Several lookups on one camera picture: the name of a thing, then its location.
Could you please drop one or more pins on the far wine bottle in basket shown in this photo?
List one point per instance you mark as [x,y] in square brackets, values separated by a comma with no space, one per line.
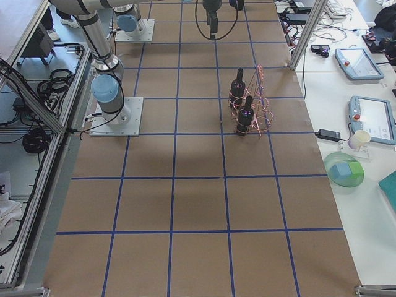
[237,89]

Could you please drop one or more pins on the green bowl with blocks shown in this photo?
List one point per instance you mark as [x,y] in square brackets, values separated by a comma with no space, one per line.
[343,169]

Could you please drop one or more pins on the white paper cup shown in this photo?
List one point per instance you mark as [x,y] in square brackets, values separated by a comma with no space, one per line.
[358,139]

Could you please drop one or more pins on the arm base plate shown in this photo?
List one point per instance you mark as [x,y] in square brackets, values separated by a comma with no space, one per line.
[127,122]
[147,36]

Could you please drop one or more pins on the wine bottle in basket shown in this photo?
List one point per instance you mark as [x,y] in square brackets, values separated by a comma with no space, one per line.
[237,89]
[245,116]

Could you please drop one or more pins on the black power adapter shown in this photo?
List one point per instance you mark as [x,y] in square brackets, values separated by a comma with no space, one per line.
[333,136]

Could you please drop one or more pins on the teach pendant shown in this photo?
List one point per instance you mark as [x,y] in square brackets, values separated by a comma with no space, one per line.
[373,116]
[358,64]

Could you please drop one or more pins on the far teach pendant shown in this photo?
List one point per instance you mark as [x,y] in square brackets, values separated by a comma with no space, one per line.
[358,64]

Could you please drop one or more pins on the copper wire wine basket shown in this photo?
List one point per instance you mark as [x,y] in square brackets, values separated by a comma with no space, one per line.
[263,117]

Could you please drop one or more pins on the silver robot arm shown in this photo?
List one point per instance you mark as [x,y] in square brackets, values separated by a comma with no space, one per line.
[106,87]
[129,19]

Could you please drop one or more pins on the teal foam pad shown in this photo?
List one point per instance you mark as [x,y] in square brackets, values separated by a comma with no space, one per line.
[388,186]

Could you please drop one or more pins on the near teach pendant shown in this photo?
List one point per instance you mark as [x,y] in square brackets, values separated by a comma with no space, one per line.
[373,116]

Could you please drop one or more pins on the near wine bottle in basket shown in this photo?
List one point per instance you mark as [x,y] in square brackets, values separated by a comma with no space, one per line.
[245,116]

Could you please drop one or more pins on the aluminium frame post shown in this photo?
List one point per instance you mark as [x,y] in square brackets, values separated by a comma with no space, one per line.
[311,23]

